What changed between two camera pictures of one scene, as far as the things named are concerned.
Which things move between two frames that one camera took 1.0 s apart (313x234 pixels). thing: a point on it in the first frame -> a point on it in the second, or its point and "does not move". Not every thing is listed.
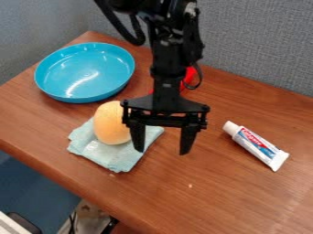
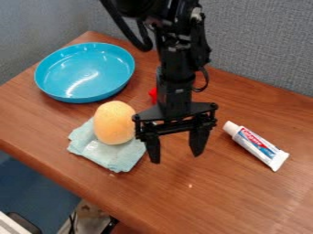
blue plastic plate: [85, 72] does not move
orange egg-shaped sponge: [109, 126] does not move
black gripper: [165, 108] -> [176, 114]
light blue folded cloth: [118, 157] does not move
